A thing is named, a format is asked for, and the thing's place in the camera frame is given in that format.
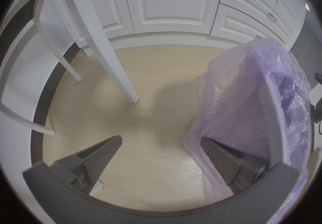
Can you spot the white trash bin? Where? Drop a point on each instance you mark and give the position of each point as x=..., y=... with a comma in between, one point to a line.
x=274, y=117

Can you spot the purple plastic bag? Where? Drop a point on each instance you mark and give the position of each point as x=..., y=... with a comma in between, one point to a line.
x=239, y=87

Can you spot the grey curtain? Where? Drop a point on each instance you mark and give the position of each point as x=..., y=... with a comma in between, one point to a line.
x=303, y=46

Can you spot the white chair grey seat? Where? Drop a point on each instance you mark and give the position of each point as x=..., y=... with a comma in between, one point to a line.
x=100, y=41

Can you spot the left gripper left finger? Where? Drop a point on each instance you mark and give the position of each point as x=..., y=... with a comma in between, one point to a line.
x=100, y=161

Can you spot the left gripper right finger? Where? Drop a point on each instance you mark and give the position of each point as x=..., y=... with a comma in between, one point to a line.
x=224, y=162

